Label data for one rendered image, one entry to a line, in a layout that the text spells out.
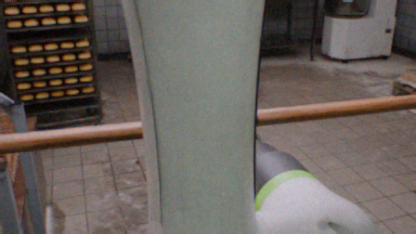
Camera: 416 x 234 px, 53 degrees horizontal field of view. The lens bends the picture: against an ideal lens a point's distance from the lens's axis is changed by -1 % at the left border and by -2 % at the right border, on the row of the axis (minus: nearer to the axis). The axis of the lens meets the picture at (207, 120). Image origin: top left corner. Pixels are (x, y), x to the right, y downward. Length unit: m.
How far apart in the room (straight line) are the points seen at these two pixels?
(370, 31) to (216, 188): 5.65
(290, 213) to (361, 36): 5.48
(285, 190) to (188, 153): 0.19
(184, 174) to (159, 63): 0.08
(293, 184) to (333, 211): 0.07
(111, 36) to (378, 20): 3.46
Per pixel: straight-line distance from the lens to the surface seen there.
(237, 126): 0.31
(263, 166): 0.52
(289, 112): 0.78
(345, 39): 5.74
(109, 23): 5.74
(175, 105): 0.29
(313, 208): 0.43
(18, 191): 1.80
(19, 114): 1.61
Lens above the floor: 1.47
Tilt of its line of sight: 23 degrees down
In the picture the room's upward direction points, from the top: straight up
